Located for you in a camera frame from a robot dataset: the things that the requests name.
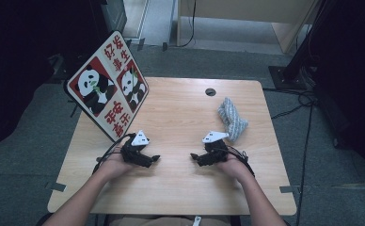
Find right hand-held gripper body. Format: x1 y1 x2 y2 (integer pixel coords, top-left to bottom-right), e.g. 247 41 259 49
201 130 230 167

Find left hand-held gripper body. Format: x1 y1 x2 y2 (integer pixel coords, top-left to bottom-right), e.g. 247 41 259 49
119 130 151 168

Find grey white knitted cloth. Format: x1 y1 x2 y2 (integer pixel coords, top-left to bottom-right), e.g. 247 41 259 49
217 97 249 142

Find square panda print board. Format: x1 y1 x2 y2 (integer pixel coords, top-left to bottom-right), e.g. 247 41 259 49
65 30 150 143

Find person's right hand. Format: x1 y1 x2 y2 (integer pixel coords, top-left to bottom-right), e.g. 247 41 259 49
217 153 251 186

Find person's left hand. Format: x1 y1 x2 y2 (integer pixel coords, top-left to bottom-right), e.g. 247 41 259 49
96 153 135 184

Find person's beige trousers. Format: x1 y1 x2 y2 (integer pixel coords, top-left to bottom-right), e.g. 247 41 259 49
108 214 232 226

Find grey floor tape strip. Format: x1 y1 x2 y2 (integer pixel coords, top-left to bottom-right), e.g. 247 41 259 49
278 185 302 194
44 181 68 193

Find black metal stand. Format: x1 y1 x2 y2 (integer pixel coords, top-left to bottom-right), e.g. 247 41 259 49
267 0 339 91

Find dark cabinet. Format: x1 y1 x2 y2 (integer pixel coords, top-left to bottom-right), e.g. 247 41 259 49
89 0 129 41

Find light wooden cabinet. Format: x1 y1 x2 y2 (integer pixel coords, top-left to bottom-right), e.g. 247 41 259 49
176 0 318 55

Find dark curtain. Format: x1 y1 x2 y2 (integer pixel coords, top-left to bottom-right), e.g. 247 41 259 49
0 0 106 153
309 0 365 191

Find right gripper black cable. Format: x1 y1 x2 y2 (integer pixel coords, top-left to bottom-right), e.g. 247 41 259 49
225 144 256 177

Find long black floor cable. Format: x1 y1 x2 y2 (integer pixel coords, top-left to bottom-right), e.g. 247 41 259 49
295 105 314 226

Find looped black floor cable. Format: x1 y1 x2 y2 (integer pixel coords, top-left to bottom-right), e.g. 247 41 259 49
262 87 317 121

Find thin black hanging cable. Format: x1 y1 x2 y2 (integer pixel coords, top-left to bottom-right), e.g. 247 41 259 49
179 0 198 49

